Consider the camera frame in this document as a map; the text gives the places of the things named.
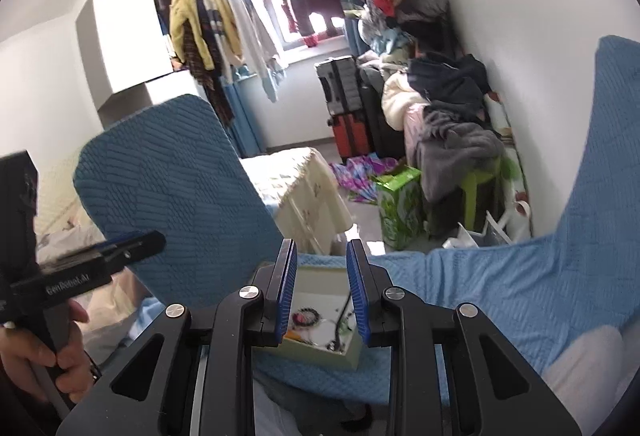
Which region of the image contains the dark clothes pile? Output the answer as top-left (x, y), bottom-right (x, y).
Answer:
top-left (407, 53), bottom-right (493, 117)

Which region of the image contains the green carton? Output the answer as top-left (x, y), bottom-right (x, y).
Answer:
top-left (375, 166), bottom-right (426, 251)

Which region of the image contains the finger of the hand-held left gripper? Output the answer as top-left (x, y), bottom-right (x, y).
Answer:
top-left (99, 230), bottom-right (167, 274)
top-left (39, 233), bottom-right (147, 274)

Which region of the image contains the cream blanket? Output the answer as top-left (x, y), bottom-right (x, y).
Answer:
top-left (381, 73), bottom-right (426, 129)

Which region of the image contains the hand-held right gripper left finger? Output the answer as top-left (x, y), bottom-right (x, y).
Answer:
top-left (55, 238), bottom-right (299, 436)

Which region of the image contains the mixed clothes heap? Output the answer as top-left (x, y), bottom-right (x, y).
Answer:
top-left (357, 0), bottom-right (451, 63)

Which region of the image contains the leaf print bag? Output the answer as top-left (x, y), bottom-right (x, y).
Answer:
top-left (492, 88), bottom-right (534, 237)

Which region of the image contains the white shirt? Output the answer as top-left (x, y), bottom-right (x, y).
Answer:
top-left (225, 0), bottom-right (289, 103)

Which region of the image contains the pale grey cloth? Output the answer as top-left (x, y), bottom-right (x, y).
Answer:
top-left (542, 325), bottom-right (632, 436)

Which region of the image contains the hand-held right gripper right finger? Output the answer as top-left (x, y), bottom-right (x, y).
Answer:
top-left (346, 239), bottom-right (583, 436)

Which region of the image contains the dark bead bracelet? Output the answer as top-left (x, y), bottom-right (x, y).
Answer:
top-left (312, 308), bottom-right (357, 353)

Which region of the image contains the white cabinet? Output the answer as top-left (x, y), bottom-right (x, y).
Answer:
top-left (75, 0), bottom-right (173, 127)

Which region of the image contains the blue textured sofa cover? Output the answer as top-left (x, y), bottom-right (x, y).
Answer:
top-left (74, 35), bottom-right (640, 409)

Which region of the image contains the cream bedding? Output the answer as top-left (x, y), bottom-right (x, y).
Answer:
top-left (36, 158), bottom-right (143, 342)

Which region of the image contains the black hair stick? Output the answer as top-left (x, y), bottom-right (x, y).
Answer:
top-left (334, 292), bottom-right (352, 352)

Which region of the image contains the grey suitcase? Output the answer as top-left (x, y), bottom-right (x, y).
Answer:
top-left (315, 57), bottom-right (367, 118)

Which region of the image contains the dark plaid garment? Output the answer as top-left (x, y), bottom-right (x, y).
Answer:
top-left (181, 13), bottom-right (236, 123)

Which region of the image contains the white bag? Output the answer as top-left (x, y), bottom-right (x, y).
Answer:
top-left (442, 201), bottom-right (531, 251)

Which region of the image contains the black suitcase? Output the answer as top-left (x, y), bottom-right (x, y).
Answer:
top-left (360, 66), bottom-right (397, 158)

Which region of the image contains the green plastic stool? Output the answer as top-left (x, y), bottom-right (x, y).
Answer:
top-left (459, 168), bottom-right (504, 232)

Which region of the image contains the red suitcase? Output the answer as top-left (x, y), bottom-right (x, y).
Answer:
top-left (327, 112), bottom-right (373, 162)

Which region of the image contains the person's left hand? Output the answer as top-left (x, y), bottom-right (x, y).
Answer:
top-left (0, 301), bottom-right (103, 404)

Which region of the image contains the yellow jacket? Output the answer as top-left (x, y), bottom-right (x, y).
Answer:
top-left (169, 0), bottom-right (246, 72)

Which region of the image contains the grey fleece blanket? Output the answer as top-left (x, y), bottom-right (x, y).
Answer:
top-left (415, 108), bottom-right (506, 202)

